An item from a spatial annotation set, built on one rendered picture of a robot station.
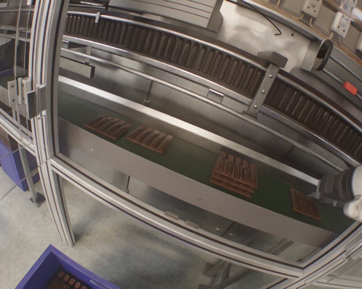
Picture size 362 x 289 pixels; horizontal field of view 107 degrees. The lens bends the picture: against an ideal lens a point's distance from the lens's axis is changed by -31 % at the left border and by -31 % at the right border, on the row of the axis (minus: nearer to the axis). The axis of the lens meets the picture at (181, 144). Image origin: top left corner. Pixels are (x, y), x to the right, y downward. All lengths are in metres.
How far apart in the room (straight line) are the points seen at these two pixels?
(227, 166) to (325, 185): 0.24
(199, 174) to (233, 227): 0.50
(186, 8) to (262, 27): 0.37
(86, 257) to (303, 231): 0.91
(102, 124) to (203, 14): 0.37
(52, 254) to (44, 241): 0.49
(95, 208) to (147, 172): 0.75
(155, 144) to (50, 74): 0.30
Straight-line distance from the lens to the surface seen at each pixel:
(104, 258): 1.03
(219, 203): 0.45
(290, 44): 0.77
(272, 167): 0.59
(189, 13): 0.45
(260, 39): 0.75
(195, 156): 0.52
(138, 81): 0.67
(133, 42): 0.56
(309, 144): 0.68
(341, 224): 0.71
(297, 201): 0.58
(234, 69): 0.48
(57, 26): 0.44
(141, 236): 1.10
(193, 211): 0.87
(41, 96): 0.46
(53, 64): 0.46
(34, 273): 0.59
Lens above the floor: 0.97
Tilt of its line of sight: 32 degrees down
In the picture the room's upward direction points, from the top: 21 degrees clockwise
